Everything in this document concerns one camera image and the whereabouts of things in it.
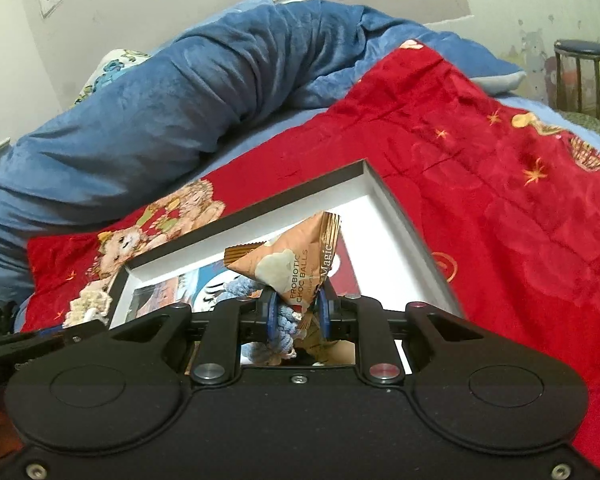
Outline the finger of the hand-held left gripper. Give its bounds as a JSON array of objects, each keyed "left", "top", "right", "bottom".
[{"left": 35, "top": 317, "right": 107, "bottom": 348}]

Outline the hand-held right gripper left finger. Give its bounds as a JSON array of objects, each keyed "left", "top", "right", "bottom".
[{"left": 107, "top": 292, "right": 282, "bottom": 386}]

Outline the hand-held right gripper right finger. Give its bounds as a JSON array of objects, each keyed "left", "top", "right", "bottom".
[{"left": 315, "top": 290, "right": 486, "bottom": 386}]

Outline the blue crochet scrunchie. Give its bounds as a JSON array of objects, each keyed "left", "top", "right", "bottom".
[{"left": 217, "top": 280, "right": 306, "bottom": 361}]

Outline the cream crochet scrunchie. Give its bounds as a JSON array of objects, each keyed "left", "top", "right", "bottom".
[{"left": 62, "top": 285, "right": 112, "bottom": 328}]

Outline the brown snack packet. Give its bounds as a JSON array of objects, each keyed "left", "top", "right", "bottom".
[{"left": 224, "top": 211, "right": 342, "bottom": 333}]

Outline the shallow black cardboard box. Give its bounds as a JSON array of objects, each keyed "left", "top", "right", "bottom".
[{"left": 107, "top": 159, "right": 468, "bottom": 376}]

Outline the colourful textbook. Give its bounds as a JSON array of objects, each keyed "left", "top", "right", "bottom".
[{"left": 130, "top": 247, "right": 363, "bottom": 366}]

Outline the red bear printed blanket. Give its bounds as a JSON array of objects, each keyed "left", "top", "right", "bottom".
[{"left": 20, "top": 40, "right": 600, "bottom": 476}]

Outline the blue plush blanket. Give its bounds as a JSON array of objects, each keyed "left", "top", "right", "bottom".
[{"left": 0, "top": 0, "right": 528, "bottom": 306}]

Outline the floral pillow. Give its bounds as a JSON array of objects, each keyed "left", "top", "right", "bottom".
[{"left": 75, "top": 49, "right": 151, "bottom": 106}]

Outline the green cushion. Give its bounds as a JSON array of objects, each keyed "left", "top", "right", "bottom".
[{"left": 555, "top": 107, "right": 600, "bottom": 150}]

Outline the round metal stool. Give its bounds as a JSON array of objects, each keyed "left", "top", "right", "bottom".
[{"left": 552, "top": 39, "right": 600, "bottom": 121}]

